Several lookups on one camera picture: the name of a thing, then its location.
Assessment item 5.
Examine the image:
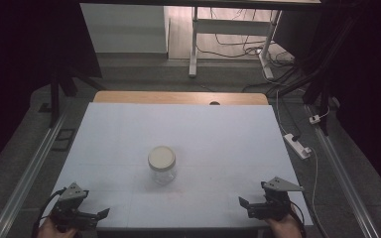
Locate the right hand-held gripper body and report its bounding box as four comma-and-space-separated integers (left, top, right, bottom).
246, 177, 306, 222

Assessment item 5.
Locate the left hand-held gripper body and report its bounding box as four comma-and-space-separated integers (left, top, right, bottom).
50, 181, 99, 232

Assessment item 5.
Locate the clear glass jar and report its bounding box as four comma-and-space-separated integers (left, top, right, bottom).
148, 145, 179, 186

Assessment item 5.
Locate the cream round jar lid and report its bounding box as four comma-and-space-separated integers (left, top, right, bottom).
147, 145, 177, 172

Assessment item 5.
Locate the person's right hand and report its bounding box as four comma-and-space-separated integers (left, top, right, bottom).
263, 204, 305, 238

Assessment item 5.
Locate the person's left hand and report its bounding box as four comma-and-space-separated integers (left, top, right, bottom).
36, 216, 79, 238

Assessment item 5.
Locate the white power strip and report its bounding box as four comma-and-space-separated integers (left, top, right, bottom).
283, 132, 313, 161

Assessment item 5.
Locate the white board table cover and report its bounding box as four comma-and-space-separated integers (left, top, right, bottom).
37, 101, 314, 230

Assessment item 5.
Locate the wooden table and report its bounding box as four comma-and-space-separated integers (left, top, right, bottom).
92, 90, 270, 106

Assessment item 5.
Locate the dark curtain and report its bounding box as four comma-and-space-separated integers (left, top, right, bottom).
0, 0, 103, 179
274, 0, 381, 199

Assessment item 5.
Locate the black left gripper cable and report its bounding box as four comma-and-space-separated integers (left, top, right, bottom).
30, 187, 67, 238

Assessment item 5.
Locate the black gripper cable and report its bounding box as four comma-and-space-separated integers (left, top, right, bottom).
289, 200, 308, 238
30, 187, 67, 238

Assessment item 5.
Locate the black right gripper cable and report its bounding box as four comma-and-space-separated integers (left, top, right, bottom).
289, 200, 308, 238

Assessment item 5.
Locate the white power strip cable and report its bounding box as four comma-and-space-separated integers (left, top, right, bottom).
275, 88, 331, 238

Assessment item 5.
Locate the aluminium floor rail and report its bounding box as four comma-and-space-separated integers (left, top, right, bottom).
0, 108, 69, 238
305, 102, 381, 238

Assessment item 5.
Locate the black rectangular floor frame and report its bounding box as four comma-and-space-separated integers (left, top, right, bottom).
51, 127, 77, 153

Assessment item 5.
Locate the black stand with cables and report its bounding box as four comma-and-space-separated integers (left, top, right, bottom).
266, 6, 368, 137

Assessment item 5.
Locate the tangle of floor cables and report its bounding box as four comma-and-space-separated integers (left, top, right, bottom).
196, 7, 299, 93

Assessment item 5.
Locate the white desk frame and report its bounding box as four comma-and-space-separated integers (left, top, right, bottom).
188, 6, 283, 80

